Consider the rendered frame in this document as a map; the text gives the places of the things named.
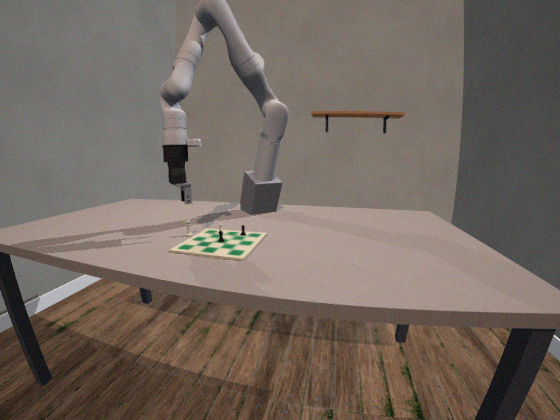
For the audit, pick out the green and cream chessboard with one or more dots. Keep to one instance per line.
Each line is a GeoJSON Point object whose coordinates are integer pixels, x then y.
{"type": "Point", "coordinates": [234, 247]}

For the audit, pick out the white queen chess piece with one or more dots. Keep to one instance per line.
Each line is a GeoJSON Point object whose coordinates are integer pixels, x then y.
{"type": "Point", "coordinates": [188, 229]}

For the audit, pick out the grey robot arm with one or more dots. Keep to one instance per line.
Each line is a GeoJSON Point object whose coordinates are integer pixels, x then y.
{"type": "Point", "coordinates": [247, 67]}

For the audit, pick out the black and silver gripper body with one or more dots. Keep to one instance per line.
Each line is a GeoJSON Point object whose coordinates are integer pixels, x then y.
{"type": "Point", "coordinates": [175, 152]}

